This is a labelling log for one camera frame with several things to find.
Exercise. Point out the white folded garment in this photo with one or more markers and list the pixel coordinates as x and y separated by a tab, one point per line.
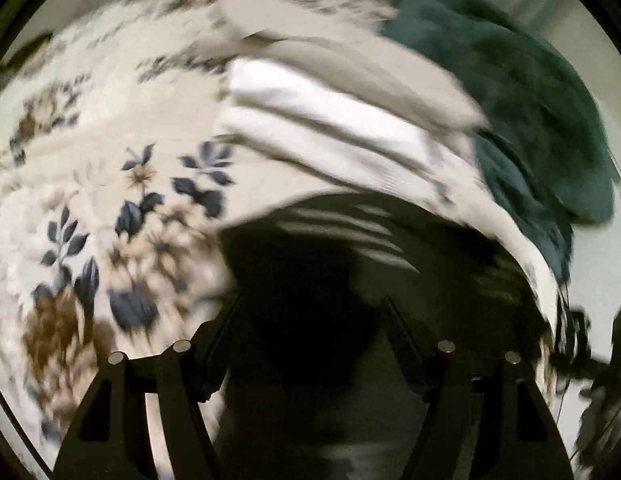
320	125

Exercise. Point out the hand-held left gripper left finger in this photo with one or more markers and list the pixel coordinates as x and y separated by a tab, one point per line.
216	345

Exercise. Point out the teal plush blanket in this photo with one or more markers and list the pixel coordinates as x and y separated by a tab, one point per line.
530	110

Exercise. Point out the floral printed blanket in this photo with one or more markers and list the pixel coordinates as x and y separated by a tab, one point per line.
115	170

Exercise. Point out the beige folded garment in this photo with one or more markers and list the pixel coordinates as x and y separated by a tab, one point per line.
350	70

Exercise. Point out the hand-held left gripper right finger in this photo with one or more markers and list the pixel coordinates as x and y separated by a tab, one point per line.
405	345

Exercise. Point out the black knit garment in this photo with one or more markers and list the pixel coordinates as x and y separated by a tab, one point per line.
340	290

